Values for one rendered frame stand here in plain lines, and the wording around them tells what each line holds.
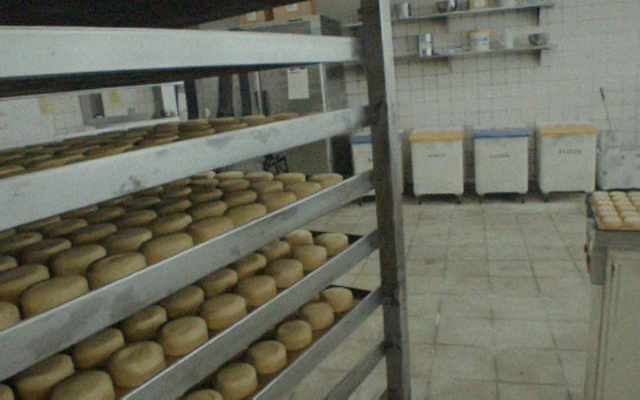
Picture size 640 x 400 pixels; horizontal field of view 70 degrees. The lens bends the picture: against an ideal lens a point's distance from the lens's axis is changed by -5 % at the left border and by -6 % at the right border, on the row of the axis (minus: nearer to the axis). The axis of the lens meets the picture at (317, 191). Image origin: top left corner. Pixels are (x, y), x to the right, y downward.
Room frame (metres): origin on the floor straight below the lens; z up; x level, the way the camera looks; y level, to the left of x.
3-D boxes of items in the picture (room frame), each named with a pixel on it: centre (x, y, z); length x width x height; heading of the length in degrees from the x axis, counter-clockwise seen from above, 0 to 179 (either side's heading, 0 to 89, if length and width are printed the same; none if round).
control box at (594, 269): (1.42, -0.88, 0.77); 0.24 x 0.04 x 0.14; 154
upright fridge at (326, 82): (5.58, 0.36, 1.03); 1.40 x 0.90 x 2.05; 72
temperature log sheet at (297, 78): (5.04, 0.09, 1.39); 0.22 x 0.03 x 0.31; 72
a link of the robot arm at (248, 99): (2.09, 0.25, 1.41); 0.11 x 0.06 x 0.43; 162
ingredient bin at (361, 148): (5.36, -0.72, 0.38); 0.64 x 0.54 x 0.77; 164
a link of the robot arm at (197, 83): (1.68, 0.39, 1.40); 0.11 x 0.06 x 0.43; 161
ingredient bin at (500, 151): (4.96, -1.96, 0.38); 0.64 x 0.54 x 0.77; 161
